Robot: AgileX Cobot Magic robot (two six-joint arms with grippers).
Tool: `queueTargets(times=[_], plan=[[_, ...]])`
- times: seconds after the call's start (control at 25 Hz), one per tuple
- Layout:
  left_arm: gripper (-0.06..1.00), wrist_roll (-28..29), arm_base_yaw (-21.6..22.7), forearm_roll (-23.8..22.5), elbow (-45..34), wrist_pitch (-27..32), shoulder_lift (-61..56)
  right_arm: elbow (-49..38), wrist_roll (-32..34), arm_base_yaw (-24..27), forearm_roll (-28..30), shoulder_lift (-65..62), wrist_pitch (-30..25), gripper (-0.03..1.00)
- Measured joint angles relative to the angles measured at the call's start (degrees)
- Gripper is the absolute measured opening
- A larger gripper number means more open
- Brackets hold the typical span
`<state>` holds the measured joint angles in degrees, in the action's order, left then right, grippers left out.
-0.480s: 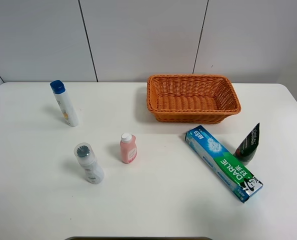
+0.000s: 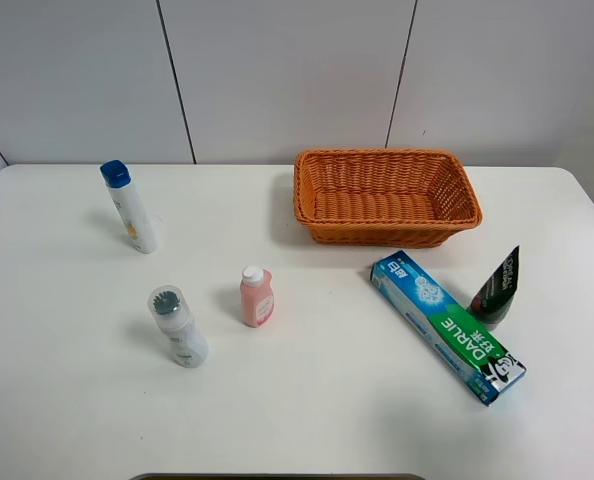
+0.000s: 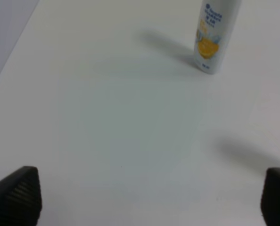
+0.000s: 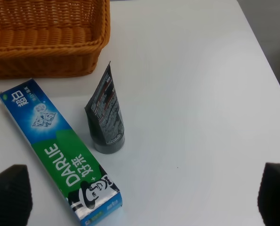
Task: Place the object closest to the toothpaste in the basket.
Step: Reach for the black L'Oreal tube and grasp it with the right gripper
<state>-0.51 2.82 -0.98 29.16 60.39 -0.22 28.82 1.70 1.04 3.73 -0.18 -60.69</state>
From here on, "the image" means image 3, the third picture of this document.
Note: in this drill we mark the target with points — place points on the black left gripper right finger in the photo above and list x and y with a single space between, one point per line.
270 200

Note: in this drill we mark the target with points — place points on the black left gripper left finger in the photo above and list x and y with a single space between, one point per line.
20 198

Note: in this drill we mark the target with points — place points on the white shampoo bottle blue cap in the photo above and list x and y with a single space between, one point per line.
216 22

